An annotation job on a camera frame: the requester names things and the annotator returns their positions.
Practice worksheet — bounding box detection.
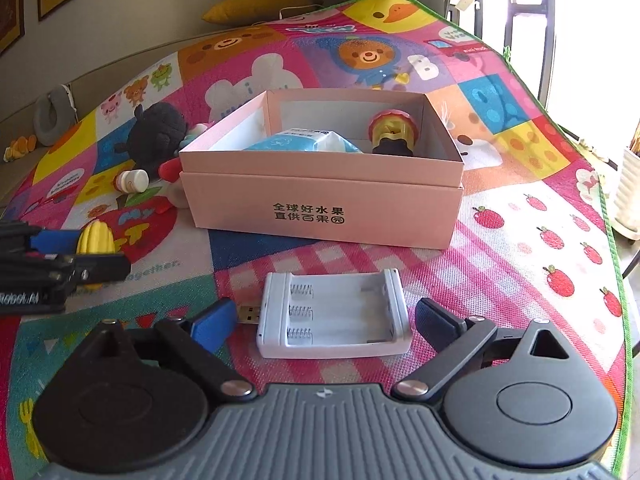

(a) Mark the white red foam rocket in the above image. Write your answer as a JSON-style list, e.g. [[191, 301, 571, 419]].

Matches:
[[158, 157, 189, 209]]

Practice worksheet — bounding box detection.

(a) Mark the colourful cartoon play mat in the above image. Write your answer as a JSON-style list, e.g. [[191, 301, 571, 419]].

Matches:
[[1, 0, 631, 479]]

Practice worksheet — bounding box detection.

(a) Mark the yellow cushion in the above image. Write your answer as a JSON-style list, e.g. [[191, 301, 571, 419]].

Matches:
[[202, 0, 322, 27]]

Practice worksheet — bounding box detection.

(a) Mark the pink cardboard box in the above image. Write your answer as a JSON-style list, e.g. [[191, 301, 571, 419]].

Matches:
[[180, 89, 464, 249]]

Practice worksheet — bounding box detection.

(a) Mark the blue wet wipes pack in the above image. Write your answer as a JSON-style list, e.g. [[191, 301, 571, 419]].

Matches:
[[246, 128, 360, 153]]

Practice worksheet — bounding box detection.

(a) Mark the small pink teal figurine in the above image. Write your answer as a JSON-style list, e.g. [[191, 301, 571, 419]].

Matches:
[[188, 122, 212, 136]]

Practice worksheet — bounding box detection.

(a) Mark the white plant pot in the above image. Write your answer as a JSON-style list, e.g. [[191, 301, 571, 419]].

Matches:
[[614, 148, 640, 232]]

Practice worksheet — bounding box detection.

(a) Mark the black plush toy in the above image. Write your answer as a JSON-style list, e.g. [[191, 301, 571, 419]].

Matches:
[[114, 102, 189, 180]]

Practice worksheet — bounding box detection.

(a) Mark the small white pill bottle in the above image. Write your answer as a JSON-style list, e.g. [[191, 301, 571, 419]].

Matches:
[[114, 169, 150, 194]]

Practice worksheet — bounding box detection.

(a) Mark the grey neck pillow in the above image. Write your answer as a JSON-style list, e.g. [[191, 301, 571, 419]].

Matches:
[[32, 84, 77, 148]]

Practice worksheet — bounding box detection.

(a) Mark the yellow corn toy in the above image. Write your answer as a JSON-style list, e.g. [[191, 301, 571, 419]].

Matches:
[[76, 220, 116, 290]]

